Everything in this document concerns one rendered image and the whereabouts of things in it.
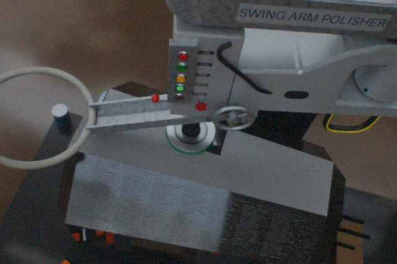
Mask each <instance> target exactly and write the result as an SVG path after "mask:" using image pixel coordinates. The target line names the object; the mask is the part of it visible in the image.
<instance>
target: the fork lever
mask: <svg viewBox="0 0 397 264"><path fill-rule="evenodd" d="M89 107H90V108H94V109H95V110H96V122H95V125H89V126H85V129H86V130H90V131H91V132H92V133H91V134H97V133H108V132H114V131H126V130H137V129H143V128H155V127H161V126H173V125H184V124H191V123H202V122H211V121H212V117H206V116H192V115H186V116H173V115H170V113H169V103H167V101H162V100H160V101H159V102H158V103H154V102H153V101H152V100H151V96H148V97H138V98H132V99H122V100H113V101H106V102H96V103H89ZM217 120H218V121H220V120H227V118H225V117H217Z"/></svg>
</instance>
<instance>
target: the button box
mask: <svg viewBox="0 0 397 264"><path fill-rule="evenodd" d="M197 50H198V43H194V42H177V41H175V40H174V39H171V38H170V39H169V59H168V74H167V103H182V104H191V95H192V87H193V81H194V72H195V64H196V59H197ZM182 51H183V52H186V53H188V54H189V56H190V57H189V59H188V60H185V61H181V60H179V59H177V54H178V53H179V52H182ZM178 64H186V65H188V70H186V71H183V72H182V71H178V70H177V69H176V65H178ZM179 74H183V75H185V76H186V77H187V80H186V81H185V82H177V81H176V80H175V77H176V76H177V75H179ZM177 85H183V86H185V87H186V90H184V91H182V92H179V91H176V90H175V89H174V88H175V86H177ZM176 94H182V95H184V96H185V99H184V100H181V101H178V100H175V99H174V96H175V95H176Z"/></svg>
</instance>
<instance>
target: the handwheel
mask: <svg viewBox="0 0 397 264"><path fill-rule="evenodd" d="M228 111H230V112H229V114H226V113H225V112H228ZM236 111H241V112H245V114H242V115H240V114H238V113H236ZM218 115H220V116H222V117H225V118H227V123H228V124H229V126H228V125H223V124H221V123H220V122H218V120H217V117H218ZM246 117H250V119H249V121H247V122H245V123H243V124H241V125H237V124H238V123H239V122H240V119H241V118H246ZM254 120H255V114H254V112H253V111H252V110H251V109H250V108H247V107H244V106H241V105H236V104H234V103H231V104H230V105H229V106H225V107H222V108H220V109H218V110H217V111H216V112H215V113H214V114H213V115H212V122H213V124H214V125H215V126H216V127H218V128H220V129H222V130H226V131H237V130H242V129H245V128H247V127H249V126H251V124H252V123H253V122H254ZM234 125H236V126H234Z"/></svg>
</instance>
